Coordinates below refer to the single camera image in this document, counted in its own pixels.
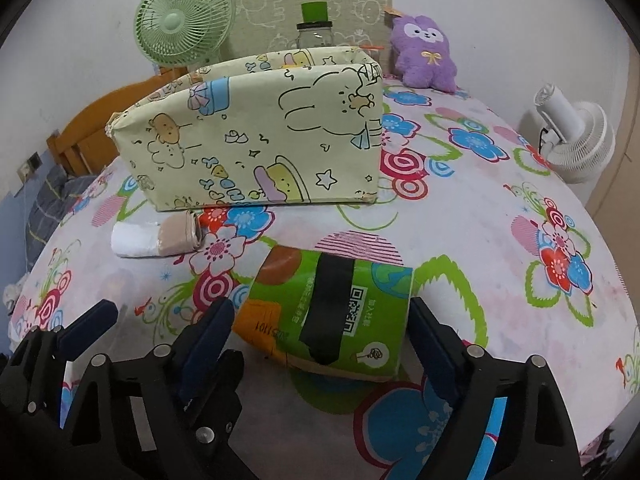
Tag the white standing fan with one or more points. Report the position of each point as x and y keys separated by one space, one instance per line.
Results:
x=580 y=140

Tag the green desk fan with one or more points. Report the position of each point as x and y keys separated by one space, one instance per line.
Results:
x=175 y=20

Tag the cartoon print cardboard panel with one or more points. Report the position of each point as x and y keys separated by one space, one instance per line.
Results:
x=350 y=5

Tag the green plastic cap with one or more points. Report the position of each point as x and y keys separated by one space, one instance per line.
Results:
x=314 y=12

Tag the white and beige rolled pack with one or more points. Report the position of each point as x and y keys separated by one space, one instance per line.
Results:
x=150 y=237

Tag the wooden chair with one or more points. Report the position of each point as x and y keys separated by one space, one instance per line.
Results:
x=85 y=130

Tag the cotton swab container orange lid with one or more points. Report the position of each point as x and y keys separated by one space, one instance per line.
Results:
x=376 y=47

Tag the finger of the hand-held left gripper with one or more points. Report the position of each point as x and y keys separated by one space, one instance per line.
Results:
x=222 y=400
x=92 y=322

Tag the green tissue pack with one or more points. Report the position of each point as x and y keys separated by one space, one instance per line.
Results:
x=280 y=305

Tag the grey plaid blanket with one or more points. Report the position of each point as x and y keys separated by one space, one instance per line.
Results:
x=55 y=205

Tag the white crumpled cloth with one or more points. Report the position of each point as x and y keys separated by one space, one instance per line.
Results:
x=11 y=296

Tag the glass jar with black lid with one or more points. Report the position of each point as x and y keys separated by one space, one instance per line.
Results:
x=316 y=36

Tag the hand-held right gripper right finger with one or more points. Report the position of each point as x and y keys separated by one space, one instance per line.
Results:
x=435 y=350

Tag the cartoon print fabric storage box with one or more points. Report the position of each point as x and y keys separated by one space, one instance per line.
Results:
x=240 y=135

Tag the wall outlet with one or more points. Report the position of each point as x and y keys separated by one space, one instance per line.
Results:
x=29 y=165

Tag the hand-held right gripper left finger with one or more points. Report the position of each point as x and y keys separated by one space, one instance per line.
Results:
x=207 y=345

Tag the purple plush bunny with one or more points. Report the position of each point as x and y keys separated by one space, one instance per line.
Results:
x=425 y=50

